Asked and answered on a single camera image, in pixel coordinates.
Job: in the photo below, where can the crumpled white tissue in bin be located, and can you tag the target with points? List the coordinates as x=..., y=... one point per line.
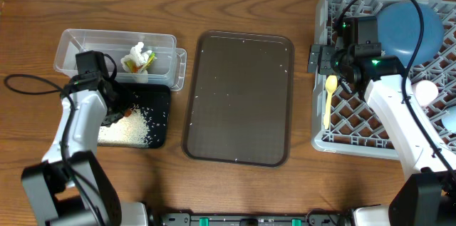
x=137, y=49

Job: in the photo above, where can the pink cup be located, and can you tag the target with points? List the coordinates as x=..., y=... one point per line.
x=425, y=92

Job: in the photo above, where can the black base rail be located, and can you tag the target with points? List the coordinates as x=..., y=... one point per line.
x=316, y=217

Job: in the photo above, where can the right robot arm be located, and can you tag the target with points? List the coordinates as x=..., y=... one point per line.
x=428, y=195

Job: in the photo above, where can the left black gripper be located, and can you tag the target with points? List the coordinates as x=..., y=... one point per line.
x=115, y=87

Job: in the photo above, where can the dark brown serving tray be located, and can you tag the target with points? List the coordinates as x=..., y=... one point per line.
x=239, y=109

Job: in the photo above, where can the dark blue bowl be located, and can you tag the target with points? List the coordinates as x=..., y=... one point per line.
x=399, y=28

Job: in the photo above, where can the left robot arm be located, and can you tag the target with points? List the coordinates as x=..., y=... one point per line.
x=69, y=186

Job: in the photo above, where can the yellow green snack wrapper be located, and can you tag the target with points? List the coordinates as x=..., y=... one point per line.
x=138, y=62

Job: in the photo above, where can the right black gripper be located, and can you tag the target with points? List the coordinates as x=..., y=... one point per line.
x=326, y=53

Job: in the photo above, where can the light blue cup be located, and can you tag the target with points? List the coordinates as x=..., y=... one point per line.
x=449, y=119

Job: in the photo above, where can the black bin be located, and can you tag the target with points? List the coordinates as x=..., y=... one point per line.
x=150, y=95

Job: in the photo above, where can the pile of white rice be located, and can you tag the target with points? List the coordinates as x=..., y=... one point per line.
x=145, y=127

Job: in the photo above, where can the grey dishwasher rack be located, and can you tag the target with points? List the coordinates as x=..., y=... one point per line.
x=355, y=129

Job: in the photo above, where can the yellow plastic spoon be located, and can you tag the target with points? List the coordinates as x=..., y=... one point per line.
x=331, y=85

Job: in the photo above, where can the clear plastic bin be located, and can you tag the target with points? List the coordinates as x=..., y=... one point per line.
x=167, y=69

